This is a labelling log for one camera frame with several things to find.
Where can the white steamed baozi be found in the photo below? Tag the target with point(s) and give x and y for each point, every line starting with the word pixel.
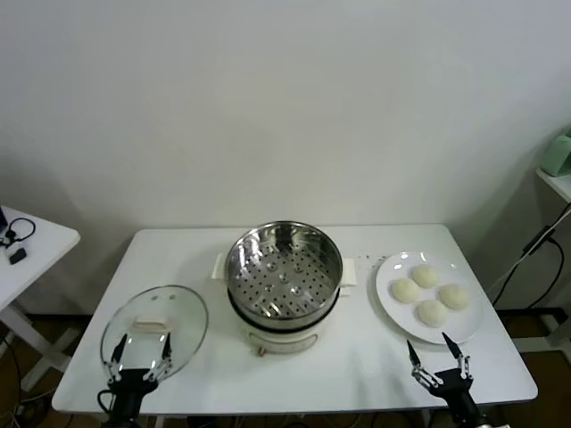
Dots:
pixel 405 291
pixel 425 276
pixel 454 297
pixel 432 313

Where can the white side table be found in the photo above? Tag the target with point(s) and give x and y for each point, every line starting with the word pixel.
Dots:
pixel 44 241

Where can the white shelf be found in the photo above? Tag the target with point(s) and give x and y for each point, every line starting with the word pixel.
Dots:
pixel 557 182

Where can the white round plate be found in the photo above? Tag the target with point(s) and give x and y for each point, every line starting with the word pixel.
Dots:
pixel 392 269

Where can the small black device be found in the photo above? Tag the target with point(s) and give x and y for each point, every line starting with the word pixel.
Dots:
pixel 18 257

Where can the perforated stainless steel steamer basket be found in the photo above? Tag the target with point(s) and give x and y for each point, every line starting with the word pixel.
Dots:
pixel 243 254

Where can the cream electric cooker base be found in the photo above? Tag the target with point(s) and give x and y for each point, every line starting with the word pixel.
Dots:
pixel 281 344

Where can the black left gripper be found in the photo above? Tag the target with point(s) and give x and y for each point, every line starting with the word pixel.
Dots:
pixel 134 384

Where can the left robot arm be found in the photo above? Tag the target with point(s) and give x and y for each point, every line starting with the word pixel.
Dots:
pixel 127 412

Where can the mint green appliance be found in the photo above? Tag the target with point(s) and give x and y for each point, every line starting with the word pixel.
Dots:
pixel 558 153

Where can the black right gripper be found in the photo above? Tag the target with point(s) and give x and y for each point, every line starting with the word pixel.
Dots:
pixel 455 383

